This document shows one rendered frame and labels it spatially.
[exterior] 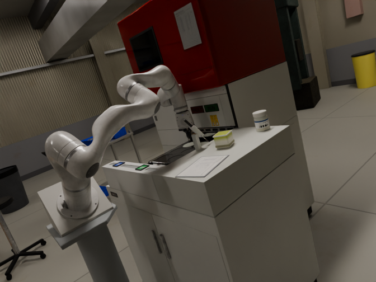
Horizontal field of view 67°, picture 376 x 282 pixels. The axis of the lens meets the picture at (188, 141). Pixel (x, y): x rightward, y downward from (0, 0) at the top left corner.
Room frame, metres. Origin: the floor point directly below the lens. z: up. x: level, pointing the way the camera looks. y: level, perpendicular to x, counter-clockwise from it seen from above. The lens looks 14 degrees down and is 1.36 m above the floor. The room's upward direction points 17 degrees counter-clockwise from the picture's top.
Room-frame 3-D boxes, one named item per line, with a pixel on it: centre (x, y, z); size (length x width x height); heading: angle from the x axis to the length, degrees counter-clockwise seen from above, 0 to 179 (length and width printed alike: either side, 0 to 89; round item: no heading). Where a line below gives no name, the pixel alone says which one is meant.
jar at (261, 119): (1.40, -0.39, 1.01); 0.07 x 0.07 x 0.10
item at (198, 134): (1.39, -0.05, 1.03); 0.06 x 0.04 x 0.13; 128
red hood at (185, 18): (2.13, -0.29, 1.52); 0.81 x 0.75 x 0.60; 38
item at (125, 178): (1.47, 0.34, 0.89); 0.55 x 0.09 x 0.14; 38
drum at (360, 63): (5.72, -3.90, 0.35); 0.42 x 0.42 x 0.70
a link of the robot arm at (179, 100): (1.72, -0.01, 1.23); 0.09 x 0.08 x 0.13; 82
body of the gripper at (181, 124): (1.72, -0.02, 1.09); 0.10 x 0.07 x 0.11; 79
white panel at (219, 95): (1.94, -0.05, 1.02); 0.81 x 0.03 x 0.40; 38
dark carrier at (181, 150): (1.65, 0.01, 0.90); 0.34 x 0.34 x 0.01; 38
